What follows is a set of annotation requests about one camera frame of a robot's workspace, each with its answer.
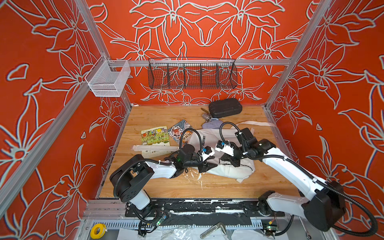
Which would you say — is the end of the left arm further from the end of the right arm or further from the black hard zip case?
the black hard zip case

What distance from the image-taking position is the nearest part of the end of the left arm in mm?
670

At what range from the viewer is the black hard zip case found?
111 cm
